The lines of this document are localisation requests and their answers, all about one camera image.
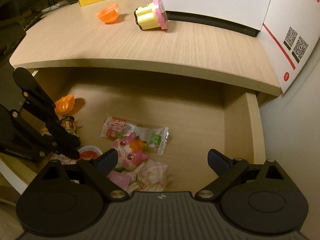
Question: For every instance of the black keyboard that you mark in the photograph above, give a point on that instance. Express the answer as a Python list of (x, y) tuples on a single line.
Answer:
[(12, 33)]

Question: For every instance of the yellow pink toy cake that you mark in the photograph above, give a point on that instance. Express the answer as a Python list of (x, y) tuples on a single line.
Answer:
[(152, 16)]

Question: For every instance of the red round paddle snack pack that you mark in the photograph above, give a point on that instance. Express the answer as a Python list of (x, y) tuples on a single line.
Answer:
[(88, 152)]

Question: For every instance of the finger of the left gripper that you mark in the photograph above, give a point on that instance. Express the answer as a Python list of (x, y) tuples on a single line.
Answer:
[(39, 104)]

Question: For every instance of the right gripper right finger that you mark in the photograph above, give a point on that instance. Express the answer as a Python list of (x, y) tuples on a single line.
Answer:
[(228, 170)]

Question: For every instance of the orange plastic capsule half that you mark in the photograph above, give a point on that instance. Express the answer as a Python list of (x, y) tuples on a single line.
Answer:
[(108, 14)]

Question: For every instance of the pink pig figurine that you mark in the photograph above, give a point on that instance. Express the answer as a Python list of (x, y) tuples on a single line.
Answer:
[(130, 152)]

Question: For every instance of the clear red snack wrapper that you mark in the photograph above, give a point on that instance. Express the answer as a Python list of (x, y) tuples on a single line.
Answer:
[(115, 128)]

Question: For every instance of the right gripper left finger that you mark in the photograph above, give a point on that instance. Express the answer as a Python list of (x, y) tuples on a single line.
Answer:
[(96, 172)]

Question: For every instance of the pink card packet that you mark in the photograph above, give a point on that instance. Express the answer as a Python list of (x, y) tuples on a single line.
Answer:
[(120, 179)]

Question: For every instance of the white aigo computer case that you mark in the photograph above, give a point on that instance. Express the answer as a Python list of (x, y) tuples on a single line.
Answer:
[(243, 16)]

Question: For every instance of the black white doll keychain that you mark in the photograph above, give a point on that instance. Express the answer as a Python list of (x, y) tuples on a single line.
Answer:
[(68, 123)]

